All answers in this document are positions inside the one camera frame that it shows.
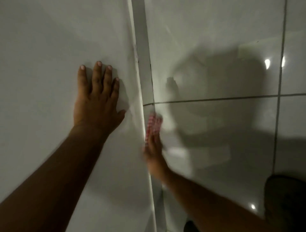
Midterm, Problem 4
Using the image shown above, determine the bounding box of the person's left hand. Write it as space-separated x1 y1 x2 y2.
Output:
73 61 127 140

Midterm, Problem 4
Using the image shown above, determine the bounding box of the person's right hand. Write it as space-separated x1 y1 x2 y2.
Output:
143 129 171 182

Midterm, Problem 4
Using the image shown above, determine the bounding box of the red white checkered cloth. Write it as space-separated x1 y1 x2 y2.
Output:
145 112 164 144

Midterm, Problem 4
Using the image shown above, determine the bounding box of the person's left forearm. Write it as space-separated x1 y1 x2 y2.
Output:
0 125 108 232

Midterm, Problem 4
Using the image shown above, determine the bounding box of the person's right forearm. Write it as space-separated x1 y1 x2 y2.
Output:
161 170 275 232

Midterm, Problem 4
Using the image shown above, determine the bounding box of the grey tile baseboard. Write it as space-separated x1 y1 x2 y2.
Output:
131 0 169 232

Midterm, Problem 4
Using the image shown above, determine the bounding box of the person's leg in dark trousers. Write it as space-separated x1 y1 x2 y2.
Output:
264 175 306 232

